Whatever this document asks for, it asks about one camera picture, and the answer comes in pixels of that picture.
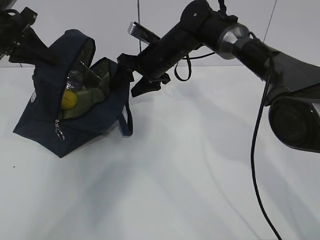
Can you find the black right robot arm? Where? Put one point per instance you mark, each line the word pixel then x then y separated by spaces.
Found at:
pixel 292 86

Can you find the dark navy lunch bag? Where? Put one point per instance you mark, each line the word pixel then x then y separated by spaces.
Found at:
pixel 40 121

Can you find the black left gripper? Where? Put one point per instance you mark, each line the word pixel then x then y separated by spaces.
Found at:
pixel 21 43

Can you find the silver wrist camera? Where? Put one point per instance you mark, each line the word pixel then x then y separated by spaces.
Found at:
pixel 141 33

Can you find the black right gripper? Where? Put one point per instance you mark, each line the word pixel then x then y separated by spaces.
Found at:
pixel 152 63

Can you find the yellow lemon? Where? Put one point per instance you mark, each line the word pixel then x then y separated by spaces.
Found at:
pixel 69 100

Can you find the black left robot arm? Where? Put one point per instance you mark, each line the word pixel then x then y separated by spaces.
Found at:
pixel 50 94

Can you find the glass container green lid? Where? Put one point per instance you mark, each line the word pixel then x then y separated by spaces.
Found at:
pixel 86 98

